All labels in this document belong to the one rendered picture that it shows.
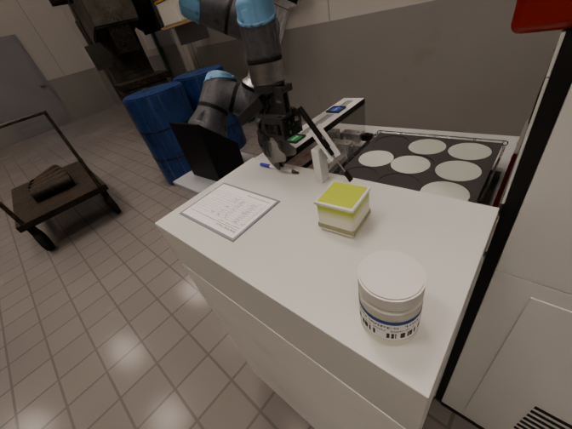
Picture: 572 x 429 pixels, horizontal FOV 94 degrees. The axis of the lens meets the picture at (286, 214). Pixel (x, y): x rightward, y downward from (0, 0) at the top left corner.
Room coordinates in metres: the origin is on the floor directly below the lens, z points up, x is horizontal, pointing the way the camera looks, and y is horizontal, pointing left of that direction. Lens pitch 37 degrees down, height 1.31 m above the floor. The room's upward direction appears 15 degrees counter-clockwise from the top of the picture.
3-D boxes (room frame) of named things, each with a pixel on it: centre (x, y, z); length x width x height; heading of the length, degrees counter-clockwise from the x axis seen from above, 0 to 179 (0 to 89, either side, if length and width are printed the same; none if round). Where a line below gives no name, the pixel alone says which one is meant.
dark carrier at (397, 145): (0.61, -0.38, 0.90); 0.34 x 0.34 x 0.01; 41
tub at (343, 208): (0.38, -0.10, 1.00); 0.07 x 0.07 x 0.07; 45
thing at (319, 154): (0.54, -0.12, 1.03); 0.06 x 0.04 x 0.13; 41
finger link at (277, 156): (0.63, -0.02, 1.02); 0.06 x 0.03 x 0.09; 41
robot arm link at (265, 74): (0.65, -0.04, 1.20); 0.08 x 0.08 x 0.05
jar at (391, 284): (0.18, -0.09, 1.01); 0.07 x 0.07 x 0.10
